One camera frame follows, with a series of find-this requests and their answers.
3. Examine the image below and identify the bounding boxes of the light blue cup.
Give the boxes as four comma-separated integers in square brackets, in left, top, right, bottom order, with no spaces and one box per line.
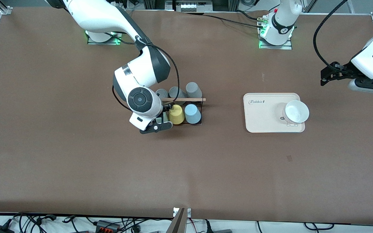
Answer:
[184,104,202,125]

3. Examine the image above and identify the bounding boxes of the black table cable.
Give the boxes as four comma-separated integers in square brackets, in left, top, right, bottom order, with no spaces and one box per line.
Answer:
[185,12,265,28]
[235,10,265,21]

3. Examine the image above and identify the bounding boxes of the brown stand post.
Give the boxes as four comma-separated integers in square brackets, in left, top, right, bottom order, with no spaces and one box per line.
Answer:
[166,207,187,233]

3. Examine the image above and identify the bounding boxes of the yellow cup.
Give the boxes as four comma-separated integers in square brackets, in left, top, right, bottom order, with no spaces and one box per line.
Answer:
[169,104,185,125]

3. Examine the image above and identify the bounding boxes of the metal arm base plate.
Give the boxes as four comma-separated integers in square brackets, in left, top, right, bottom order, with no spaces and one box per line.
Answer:
[87,32,122,45]
[259,36,293,50]

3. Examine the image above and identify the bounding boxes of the beige rabbit print tray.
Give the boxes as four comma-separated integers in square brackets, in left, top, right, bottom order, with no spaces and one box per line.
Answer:
[243,93,306,133]

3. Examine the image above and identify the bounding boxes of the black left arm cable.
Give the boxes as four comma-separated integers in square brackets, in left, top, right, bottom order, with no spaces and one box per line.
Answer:
[313,0,349,70]

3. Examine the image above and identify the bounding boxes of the black red connector block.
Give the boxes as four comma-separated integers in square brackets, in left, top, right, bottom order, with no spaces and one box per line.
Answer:
[95,219,121,232]

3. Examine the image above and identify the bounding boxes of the white bowl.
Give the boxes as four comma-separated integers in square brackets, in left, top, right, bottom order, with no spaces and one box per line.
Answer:
[282,100,310,124]

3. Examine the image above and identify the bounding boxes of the power strip white sockets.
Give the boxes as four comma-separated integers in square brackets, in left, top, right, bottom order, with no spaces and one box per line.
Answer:
[165,0,213,13]

